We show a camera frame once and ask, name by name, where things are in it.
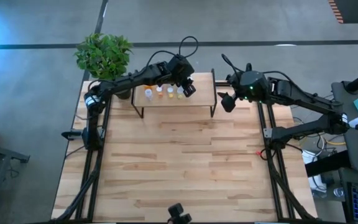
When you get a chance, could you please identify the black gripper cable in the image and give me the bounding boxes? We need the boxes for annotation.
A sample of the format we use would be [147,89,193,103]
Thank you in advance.
[146,35,200,68]
[221,53,288,82]

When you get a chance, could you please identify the white power strip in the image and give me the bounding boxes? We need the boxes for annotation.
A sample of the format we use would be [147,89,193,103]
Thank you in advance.
[301,149,318,164]

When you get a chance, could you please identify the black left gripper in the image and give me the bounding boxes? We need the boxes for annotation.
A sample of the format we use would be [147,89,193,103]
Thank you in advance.
[165,54,198,98]

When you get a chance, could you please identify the wooden shelf black metal legs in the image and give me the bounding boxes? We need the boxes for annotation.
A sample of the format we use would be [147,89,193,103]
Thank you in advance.
[131,72,219,119]

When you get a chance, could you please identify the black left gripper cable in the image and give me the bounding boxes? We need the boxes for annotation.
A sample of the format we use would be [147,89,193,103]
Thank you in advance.
[146,35,200,68]

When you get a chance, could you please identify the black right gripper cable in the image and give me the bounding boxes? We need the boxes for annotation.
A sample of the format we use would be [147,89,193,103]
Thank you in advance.
[221,53,288,82]

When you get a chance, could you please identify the black mat hazard stripes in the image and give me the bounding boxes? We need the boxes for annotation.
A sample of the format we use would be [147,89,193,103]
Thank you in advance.
[328,0,358,24]

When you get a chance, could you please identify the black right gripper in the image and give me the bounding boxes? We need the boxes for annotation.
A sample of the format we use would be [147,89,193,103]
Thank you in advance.
[217,70,272,113]

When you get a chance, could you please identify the yellow cable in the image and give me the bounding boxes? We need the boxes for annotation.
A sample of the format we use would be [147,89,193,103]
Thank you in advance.
[300,123,347,147]

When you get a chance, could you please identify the black side desk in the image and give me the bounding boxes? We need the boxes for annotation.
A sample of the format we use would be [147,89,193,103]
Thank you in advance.
[331,80,358,174]

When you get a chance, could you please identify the green potted plant black pot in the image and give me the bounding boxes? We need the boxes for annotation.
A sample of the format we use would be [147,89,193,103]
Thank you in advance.
[73,32,134,101]

